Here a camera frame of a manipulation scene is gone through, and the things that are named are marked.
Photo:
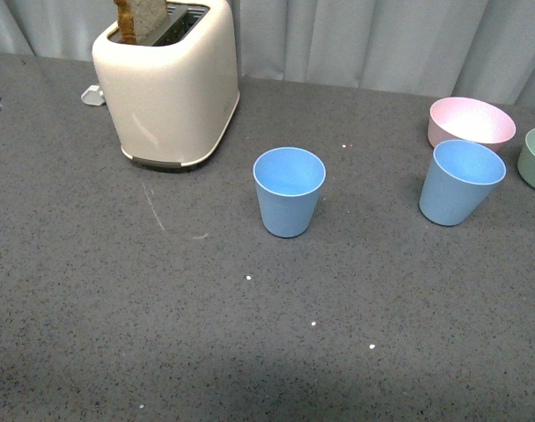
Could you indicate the blue cup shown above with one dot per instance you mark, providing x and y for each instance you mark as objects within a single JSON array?
[
  {"x": 460, "y": 176},
  {"x": 288, "y": 181}
]

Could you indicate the cream white toaster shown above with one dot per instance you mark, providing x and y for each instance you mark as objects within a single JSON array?
[{"x": 171, "y": 101}]

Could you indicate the white power plug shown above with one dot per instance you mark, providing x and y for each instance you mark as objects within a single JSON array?
[{"x": 93, "y": 96}]

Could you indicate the pink bowl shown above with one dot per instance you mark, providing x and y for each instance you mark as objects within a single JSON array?
[{"x": 469, "y": 119}]

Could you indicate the toast bread slice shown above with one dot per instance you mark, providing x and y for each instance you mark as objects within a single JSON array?
[{"x": 136, "y": 19}]

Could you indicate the grey curtain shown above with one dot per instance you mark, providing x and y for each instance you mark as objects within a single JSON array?
[{"x": 478, "y": 49}]

